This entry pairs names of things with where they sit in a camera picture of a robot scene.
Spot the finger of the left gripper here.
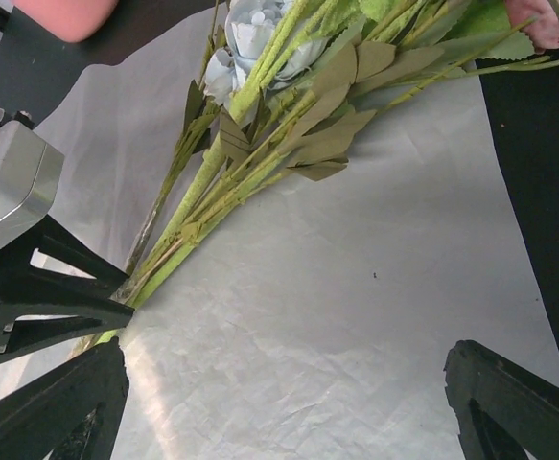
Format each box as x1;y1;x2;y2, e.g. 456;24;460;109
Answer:
0;299;134;357
0;215;128;299

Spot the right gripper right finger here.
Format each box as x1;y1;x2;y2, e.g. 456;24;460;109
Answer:
444;340;559;459

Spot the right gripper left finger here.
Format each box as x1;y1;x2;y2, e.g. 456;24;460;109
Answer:
0;337;129;459

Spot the white wrapping paper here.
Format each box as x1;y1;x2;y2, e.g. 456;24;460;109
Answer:
0;9;559;460

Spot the blue hydrangea stem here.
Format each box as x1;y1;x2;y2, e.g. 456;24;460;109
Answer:
82;0;371;356

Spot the pink cream rose stem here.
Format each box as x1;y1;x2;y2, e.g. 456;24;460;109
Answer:
278;0;559;145

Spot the pink vase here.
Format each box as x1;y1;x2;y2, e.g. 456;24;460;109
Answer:
12;0;119;43

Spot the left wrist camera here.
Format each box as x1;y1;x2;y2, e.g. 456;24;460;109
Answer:
0;108;64;250

